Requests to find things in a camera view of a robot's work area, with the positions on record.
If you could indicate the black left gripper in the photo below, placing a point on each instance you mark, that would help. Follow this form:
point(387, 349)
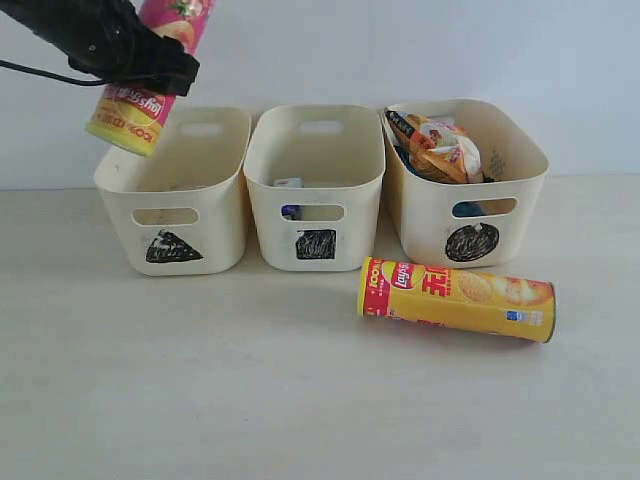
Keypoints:
point(115, 43)

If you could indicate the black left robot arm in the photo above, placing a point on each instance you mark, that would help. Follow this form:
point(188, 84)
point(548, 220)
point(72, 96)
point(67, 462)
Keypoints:
point(50, 21)

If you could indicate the cream bin with square mark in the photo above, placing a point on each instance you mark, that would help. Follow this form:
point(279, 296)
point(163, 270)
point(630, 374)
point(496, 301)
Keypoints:
point(314, 174)

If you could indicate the cream bin with triangle mark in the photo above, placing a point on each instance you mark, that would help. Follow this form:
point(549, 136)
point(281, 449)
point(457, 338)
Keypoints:
point(183, 210)

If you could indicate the pink Lay's chips can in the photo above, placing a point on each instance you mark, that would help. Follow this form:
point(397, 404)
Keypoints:
point(131, 116)

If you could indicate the blue instant noodle bag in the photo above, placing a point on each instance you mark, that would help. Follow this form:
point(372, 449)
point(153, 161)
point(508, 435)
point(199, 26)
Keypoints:
point(467, 209)

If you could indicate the orange instant noodle bag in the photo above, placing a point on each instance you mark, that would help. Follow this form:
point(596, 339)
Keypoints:
point(434, 149)

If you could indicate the cream bin with circle mark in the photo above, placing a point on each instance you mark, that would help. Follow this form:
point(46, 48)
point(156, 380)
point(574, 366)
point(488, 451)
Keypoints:
point(421, 210)

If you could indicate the yellow Lay's chips can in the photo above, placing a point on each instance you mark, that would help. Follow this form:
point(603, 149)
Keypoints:
point(458, 299)

